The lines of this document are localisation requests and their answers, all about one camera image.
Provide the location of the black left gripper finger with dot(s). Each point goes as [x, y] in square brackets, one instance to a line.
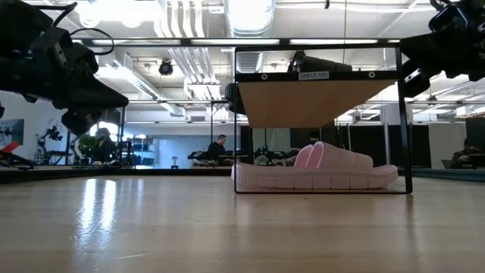
[94, 95]
[81, 121]

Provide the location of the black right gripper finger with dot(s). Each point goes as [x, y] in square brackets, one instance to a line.
[420, 49]
[415, 81]

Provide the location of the black background robot arm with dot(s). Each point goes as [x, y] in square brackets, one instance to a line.
[51, 136]

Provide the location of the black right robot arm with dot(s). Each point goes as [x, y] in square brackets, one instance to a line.
[473, 11]

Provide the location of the white shelf label sticker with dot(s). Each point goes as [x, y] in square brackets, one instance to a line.
[313, 75]

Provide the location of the black metal wooden shelf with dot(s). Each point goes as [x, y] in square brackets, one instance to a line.
[303, 106]

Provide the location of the green background plant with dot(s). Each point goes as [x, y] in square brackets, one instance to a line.
[88, 143]

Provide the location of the person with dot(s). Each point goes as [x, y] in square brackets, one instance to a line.
[218, 146]
[103, 146]
[464, 155]

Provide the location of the black ceiling spotlight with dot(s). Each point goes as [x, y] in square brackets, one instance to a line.
[165, 67]

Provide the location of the black partition panel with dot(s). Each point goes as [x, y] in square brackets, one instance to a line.
[367, 146]

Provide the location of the black ceiling light bar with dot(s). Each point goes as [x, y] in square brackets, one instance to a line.
[235, 41]

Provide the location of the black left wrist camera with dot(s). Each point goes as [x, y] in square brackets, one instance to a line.
[51, 45]

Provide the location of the blue wall screen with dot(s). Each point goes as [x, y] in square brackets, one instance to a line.
[11, 131]

